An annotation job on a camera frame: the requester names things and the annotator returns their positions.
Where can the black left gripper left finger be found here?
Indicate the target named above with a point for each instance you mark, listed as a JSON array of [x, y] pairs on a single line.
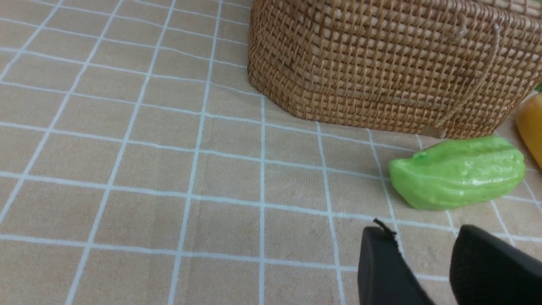
[[383, 277]]

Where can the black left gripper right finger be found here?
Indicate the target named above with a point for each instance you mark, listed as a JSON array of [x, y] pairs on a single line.
[[488, 271]]

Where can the green bitter gourd toy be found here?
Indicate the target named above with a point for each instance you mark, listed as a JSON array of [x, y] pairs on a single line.
[[458, 173]]

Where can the yellow banana toy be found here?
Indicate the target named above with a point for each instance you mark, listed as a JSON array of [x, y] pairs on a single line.
[[528, 120]]

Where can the brown woven wicker basket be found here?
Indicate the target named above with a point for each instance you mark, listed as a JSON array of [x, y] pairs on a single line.
[[451, 69]]

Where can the beige checkered tablecloth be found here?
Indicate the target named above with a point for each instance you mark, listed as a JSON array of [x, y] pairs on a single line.
[[140, 167]]

